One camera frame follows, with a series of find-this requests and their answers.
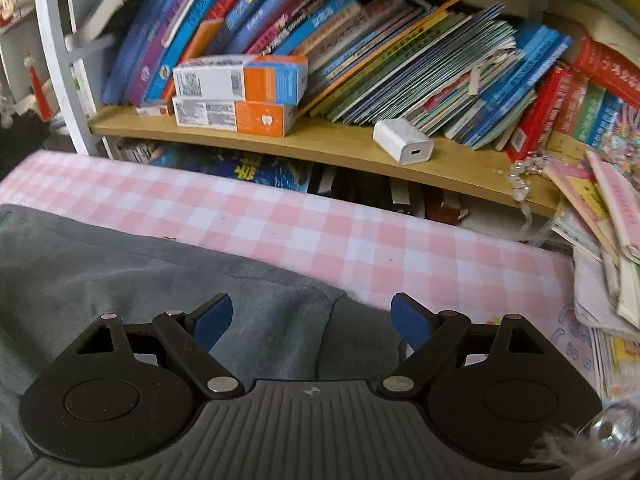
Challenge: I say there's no grey sweater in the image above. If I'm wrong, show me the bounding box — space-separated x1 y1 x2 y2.
0 204 416 480

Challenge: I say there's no thick red book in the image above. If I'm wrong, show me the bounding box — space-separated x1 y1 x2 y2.
572 35 640 106

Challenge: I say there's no red upright stationery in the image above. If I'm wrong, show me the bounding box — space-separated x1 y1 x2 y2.
24 55 56 123

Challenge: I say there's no thick white-paged book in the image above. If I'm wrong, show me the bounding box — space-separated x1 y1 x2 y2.
65 0 126 61

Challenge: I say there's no white charger adapter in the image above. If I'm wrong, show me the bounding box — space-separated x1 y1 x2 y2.
372 118 435 166

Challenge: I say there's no orange white carton box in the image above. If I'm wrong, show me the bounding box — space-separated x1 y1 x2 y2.
172 54 309 107
172 99 297 138

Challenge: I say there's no colourful bead ornament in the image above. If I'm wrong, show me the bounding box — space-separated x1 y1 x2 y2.
612 105 640 161

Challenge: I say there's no wooden bookshelf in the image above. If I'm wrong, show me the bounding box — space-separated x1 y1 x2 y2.
30 0 640 221

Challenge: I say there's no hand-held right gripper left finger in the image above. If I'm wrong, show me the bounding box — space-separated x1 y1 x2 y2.
74 293 247 401

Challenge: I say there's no dark cloth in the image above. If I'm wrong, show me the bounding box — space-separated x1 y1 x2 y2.
0 112 51 181

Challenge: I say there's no row of colourful books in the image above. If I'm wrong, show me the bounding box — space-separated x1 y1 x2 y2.
101 0 640 161

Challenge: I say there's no row of dark-shelf books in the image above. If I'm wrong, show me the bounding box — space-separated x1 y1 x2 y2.
115 140 468 228

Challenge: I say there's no pile of booklets and papers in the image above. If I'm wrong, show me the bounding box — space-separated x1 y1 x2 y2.
542 149 640 403

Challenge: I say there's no pearl bead string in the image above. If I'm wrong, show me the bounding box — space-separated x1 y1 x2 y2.
506 156 553 211

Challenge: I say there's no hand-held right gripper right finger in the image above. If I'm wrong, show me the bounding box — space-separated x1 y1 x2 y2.
376 292 552 400

